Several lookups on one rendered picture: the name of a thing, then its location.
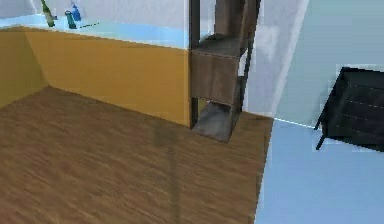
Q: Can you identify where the yellow kitchen counter cabinet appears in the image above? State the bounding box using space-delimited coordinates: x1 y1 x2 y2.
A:
0 14 192 128

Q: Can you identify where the blue spray bottle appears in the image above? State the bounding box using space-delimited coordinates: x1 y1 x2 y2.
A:
70 1 82 22

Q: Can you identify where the teal cylindrical bottle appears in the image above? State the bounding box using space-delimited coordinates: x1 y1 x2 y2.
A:
64 10 78 30

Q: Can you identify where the black chest of drawers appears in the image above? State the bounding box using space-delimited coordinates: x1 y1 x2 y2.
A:
314 66 384 153

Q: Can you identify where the green glass bottle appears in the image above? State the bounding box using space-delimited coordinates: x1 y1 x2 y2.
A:
40 0 56 28

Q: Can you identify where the brown shelf with black frame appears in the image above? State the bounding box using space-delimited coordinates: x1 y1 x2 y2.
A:
188 0 262 144

